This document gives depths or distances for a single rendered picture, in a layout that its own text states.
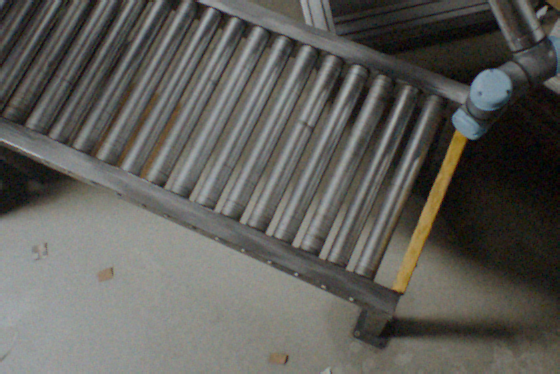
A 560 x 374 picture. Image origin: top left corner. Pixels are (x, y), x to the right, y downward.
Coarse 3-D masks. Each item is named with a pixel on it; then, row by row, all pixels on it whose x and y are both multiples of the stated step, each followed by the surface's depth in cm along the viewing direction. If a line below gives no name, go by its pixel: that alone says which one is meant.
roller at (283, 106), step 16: (304, 48) 178; (304, 64) 177; (288, 80) 176; (304, 80) 176; (288, 96) 174; (272, 112) 173; (288, 112) 174; (272, 128) 172; (256, 144) 171; (272, 144) 172; (256, 160) 170; (240, 176) 169; (256, 176) 169; (240, 192) 168; (224, 208) 167; (240, 208) 167
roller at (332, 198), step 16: (384, 80) 174; (368, 96) 174; (384, 96) 173; (368, 112) 172; (352, 128) 173; (368, 128) 171; (352, 144) 170; (368, 144) 171; (352, 160) 169; (336, 176) 168; (352, 176) 169; (336, 192) 166; (320, 208) 166; (336, 208) 166; (320, 224) 164; (304, 240) 164; (320, 240) 164
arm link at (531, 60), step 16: (496, 0) 149; (512, 0) 148; (528, 0) 150; (496, 16) 151; (512, 16) 149; (528, 16) 149; (512, 32) 150; (528, 32) 150; (544, 32) 152; (512, 48) 153; (528, 48) 150; (544, 48) 151; (528, 64) 151; (544, 64) 151; (528, 80) 151; (544, 80) 153
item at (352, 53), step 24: (192, 0) 184; (216, 0) 183; (240, 0) 183; (264, 24) 180; (288, 24) 180; (336, 48) 177; (360, 48) 177; (384, 72) 175; (408, 72) 174; (432, 72) 174; (456, 96) 172
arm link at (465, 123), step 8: (464, 104) 161; (456, 112) 161; (464, 112) 159; (456, 120) 161; (464, 120) 158; (472, 120) 158; (480, 120) 166; (496, 120) 162; (456, 128) 164; (464, 128) 160; (472, 128) 158; (480, 128) 159; (488, 128) 161; (472, 136) 160; (480, 136) 160
